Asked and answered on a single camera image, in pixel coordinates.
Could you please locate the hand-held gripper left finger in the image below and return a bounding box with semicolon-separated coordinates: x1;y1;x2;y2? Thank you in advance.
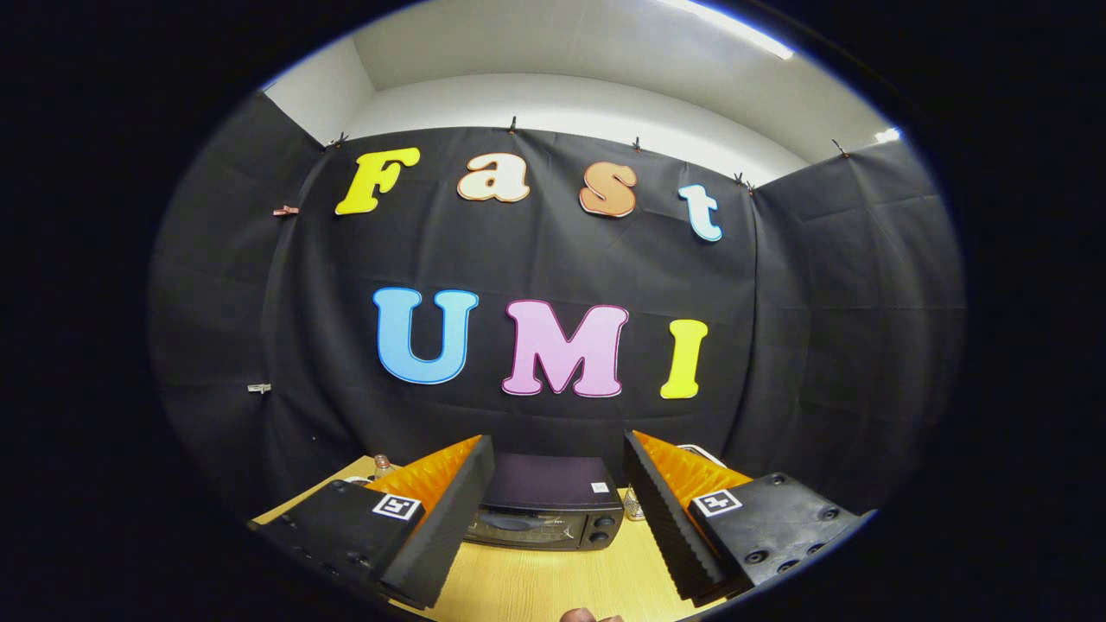
251;435;497;611

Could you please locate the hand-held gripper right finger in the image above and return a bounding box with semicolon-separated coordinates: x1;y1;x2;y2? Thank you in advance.
622;429;867;607

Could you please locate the black toaster oven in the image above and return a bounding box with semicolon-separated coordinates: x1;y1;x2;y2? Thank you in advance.
464;452;625;552

